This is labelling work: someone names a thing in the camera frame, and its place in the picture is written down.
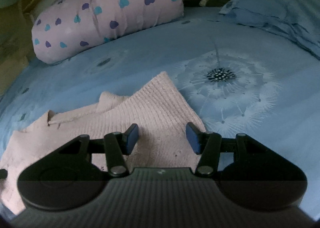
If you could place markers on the pink knitted cardigan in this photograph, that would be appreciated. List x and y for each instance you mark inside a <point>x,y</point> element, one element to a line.
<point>158,108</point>

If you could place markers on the blue dandelion bed sheet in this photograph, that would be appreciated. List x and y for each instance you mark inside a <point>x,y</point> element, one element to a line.
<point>236,78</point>

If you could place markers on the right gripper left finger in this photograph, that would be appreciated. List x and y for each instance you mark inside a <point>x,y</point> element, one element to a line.
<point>117,145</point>

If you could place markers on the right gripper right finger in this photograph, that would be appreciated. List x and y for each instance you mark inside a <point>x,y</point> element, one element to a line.
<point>207,145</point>

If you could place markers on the pink heart-patterned rolled blanket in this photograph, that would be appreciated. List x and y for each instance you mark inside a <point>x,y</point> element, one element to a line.
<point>68,27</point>

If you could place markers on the blue pillow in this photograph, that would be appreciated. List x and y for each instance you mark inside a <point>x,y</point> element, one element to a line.
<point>296,20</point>

